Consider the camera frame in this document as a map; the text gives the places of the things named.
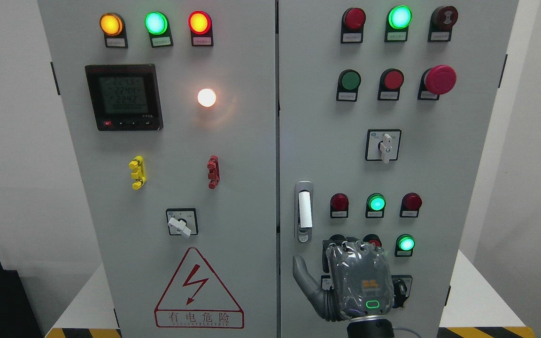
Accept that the white selector switch upper right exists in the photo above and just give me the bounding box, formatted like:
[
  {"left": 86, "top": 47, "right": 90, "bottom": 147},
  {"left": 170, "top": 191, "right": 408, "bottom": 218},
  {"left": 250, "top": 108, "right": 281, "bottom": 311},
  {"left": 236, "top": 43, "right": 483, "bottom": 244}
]
[{"left": 365, "top": 129, "right": 402, "bottom": 163}]

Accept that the red indicator light top right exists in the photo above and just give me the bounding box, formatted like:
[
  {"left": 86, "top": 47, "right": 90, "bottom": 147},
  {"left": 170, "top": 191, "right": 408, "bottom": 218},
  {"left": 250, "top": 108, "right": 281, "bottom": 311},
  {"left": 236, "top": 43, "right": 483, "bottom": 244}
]
[{"left": 340, "top": 7, "right": 366, "bottom": 44}]

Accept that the dark red buzzer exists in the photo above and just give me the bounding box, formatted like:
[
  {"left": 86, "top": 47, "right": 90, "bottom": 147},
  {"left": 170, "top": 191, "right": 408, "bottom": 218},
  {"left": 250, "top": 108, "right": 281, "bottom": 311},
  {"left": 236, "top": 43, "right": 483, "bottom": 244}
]
[{"left": 428, "top": 6, "right": 459, "bottom": 42}]

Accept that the white indicator light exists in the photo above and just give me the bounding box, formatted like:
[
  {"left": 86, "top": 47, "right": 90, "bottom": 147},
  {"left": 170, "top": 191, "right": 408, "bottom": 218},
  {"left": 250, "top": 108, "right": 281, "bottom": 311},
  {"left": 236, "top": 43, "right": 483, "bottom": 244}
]
[{"left": 197, "top": 88, "right": 217, "bottom": 108}]

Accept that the silver door swing handle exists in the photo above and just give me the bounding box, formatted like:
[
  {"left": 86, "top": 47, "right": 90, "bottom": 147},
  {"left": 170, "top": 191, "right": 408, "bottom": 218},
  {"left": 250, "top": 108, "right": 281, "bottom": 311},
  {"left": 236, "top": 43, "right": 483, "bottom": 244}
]
[{"left": 294, "top": 181, "right": 314, "bottom": 243}]

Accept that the green indicator light middle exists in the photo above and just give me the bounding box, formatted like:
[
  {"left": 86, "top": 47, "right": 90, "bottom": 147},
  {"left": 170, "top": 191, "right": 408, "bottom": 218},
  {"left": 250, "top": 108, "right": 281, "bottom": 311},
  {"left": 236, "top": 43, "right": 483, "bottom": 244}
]
[{"left": 365, "top": 193, "right": 386, "bottom": 218}]

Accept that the grey left cabinet door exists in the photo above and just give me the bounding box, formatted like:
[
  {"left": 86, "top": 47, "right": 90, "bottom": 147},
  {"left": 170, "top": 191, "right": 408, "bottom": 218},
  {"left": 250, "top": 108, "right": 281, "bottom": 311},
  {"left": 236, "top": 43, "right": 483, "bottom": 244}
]
[{"left": 38, "top": 0, "right": 277, "bottom": 338}]

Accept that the red emergency stop button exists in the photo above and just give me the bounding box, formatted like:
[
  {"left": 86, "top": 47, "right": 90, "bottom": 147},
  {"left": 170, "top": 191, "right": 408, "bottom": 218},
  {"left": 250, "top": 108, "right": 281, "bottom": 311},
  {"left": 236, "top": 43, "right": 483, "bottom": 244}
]
[{"left": 418, "top": 64, "right": 457, "bottom": 100}]

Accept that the white selector switch left door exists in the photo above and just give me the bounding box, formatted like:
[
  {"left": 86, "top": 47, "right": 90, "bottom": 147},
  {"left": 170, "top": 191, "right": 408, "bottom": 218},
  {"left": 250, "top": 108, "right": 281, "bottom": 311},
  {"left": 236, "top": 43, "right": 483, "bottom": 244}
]
[{"left": 165, "top": 208, "right": 198, "bottom": 238}]

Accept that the grey right cabinet door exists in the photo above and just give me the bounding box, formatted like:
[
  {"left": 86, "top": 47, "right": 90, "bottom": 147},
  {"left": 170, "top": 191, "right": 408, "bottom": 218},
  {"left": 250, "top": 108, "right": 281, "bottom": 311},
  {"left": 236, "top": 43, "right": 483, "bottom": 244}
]
[{"left": 278, "top": 0, "right": 518, "bottom": 338}]

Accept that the red push button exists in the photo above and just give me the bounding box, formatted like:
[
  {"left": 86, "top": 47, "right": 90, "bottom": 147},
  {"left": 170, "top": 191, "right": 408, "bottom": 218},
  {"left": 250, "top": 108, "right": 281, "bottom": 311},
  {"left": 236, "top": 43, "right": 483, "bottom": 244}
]
[
  {"left": 377, "top": 68, "right": 404, "bottom": 101},
  {"left": 363, "top": 234, "right": 382, "bottom": 247}
]

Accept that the red indicator light middle right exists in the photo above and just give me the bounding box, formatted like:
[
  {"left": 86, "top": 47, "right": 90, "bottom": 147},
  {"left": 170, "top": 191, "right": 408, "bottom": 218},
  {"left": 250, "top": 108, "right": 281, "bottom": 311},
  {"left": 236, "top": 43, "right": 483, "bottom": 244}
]
[{"left": 400, "top": 192, "right": 423, "bottom": 218}]

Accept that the black box at left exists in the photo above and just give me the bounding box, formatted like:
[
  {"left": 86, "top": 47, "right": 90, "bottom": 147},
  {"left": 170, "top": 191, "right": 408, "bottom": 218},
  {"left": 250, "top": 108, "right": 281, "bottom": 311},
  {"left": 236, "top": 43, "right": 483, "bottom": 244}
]
[{"left": 0, "top": 262, "right": 43, "bottom": 338}]

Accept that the green indicator light top right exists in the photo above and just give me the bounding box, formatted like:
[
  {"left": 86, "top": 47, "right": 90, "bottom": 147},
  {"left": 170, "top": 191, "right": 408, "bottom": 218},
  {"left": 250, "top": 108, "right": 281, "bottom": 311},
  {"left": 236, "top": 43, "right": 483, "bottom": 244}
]
[{"left": 384, "top": 6, "right": 412, "bottom": 43}]

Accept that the black key selector switch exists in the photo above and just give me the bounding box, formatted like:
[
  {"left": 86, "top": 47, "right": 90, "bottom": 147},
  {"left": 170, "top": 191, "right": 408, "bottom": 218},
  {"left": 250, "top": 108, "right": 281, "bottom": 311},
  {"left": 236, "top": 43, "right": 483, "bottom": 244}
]
[{"left": 392, "top": 275, "right": 413, "bottom": 308}]

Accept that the grey cabinet door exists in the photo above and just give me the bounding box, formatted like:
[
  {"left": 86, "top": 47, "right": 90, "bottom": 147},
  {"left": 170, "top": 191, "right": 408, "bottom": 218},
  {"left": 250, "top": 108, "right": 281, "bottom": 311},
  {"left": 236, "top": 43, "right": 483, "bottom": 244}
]
[
  {"left": 278, "top": 0, "right": 518, "bottom": 338},
  {"left": 38, "top": 0, "right": 277, "bottom": 338}
]

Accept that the red push button lower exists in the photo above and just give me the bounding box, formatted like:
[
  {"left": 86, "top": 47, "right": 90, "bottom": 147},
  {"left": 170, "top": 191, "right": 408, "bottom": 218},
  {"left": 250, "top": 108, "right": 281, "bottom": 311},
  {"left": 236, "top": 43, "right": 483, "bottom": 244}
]
[{"left": 363, "top": 234, "right": 382, "bottom": 247}]

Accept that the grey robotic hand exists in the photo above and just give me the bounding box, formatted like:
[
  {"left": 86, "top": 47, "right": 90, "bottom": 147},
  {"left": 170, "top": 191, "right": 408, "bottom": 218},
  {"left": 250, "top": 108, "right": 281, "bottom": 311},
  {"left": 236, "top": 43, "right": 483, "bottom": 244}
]
[{"left": 292, "top": 240, "right": 394, "bottom": 322}]

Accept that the yellow indicator light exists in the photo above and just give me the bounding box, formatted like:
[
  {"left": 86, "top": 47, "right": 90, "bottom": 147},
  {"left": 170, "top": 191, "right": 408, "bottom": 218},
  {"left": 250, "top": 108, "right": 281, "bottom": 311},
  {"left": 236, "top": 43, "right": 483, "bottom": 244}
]
[{"left": 100, "top": 13, "right": 128, "bottom": 48}]

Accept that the red indicator light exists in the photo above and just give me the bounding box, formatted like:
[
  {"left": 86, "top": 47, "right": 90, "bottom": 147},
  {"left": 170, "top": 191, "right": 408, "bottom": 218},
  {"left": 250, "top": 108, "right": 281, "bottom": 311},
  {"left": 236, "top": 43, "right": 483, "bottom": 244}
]
[
  {"left": 340, "top": 7, "right": 366, "bottom": 44},
  {"left": 329, "top": 193, "right": 349, "bottom": 219},
  {"left": 188, "top": 10, "right": 213, "bottom": 47},
  {"left": 400, "top": 192, "right": 423, "bottom": 218}
]

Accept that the green push button upper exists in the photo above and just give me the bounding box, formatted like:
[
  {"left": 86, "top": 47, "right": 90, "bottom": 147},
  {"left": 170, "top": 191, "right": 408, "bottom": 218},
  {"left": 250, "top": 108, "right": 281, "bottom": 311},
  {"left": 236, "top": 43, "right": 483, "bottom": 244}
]
[{"left": 336, "top": 69, "right": 362, "bottom": 102}]

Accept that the green indicator light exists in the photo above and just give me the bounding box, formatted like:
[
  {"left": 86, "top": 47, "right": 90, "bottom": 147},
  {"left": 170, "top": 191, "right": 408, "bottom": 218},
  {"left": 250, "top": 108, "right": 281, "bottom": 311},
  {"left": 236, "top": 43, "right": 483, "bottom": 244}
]
[
  {"left": 144, "top": 11, "right": 174, "bottom": 48},
  {"left": 365, "top": 193, "right": 386, "bottom": 218},
  {"left": 384, "top": 6, "right": 412, "bottom": 43}
]

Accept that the red indicator light top left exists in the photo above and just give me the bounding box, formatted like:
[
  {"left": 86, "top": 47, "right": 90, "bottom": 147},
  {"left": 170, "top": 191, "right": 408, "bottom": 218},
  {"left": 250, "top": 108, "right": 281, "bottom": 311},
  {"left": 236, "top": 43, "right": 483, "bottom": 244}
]
[{"left": 188, "top": 10, "right": 213, "bottom": 47}]

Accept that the red push button upper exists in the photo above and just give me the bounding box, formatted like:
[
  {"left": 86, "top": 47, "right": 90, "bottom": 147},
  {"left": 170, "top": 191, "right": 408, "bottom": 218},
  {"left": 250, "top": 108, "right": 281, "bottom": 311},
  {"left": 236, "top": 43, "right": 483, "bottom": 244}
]
[{"left": 377, "top": 68, "right": 404, "bottom": 101}]

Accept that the red electric hazard warning sticker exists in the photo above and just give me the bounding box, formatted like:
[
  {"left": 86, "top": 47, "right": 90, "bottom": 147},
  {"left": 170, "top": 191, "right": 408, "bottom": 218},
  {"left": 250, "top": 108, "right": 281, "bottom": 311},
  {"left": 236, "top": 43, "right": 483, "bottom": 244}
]
[{"left": 154, "top": 247, "right": 245, "bottom": 329}]

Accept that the white selector switch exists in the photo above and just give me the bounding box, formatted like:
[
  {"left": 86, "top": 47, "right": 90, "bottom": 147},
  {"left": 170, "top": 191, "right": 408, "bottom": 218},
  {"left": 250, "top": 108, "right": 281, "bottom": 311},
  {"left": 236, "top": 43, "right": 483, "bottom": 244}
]
[
  {"left": 365, "top": 129, "right": 402, "bottom": 163},
  {"left": 320, "top": 274, "right": 333, "bottom": 301}
]

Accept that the white selector switch lower right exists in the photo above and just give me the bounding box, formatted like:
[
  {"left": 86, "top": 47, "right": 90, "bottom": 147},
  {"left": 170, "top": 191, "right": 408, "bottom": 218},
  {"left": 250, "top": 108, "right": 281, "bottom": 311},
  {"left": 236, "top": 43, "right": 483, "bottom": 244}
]
[{"left": 320, "top": 274, "right": 333, "bottom": 301}]

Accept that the green lit push button lower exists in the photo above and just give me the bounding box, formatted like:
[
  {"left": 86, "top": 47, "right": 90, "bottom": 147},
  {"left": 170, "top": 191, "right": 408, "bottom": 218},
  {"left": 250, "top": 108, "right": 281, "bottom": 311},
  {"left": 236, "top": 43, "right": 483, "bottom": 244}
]
[{"left": 394, "top": 234, "right": 415, "bottom": 257}]

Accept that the green indicator light top left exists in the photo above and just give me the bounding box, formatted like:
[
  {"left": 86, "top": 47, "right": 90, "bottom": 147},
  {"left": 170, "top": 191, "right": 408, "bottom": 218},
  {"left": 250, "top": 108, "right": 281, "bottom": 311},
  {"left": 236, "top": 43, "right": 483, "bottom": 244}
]
[{"left": 144, "top": 11, "right": 174, "bottom": 48}]

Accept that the red indicator light middle left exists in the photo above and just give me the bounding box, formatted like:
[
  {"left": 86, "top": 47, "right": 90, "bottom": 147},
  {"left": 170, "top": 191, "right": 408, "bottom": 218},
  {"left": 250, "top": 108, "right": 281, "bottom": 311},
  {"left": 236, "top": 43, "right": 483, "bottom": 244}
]
[{"left": 329, "top": 193, "right": 349, "bottom": 219}]

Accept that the black digital power meter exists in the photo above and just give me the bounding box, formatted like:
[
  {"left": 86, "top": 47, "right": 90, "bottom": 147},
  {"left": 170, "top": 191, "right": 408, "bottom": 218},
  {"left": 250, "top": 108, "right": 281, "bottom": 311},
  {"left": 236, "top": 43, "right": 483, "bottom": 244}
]
[{"left": 85, "top": 63, "right": 163, "bottom": 132}]

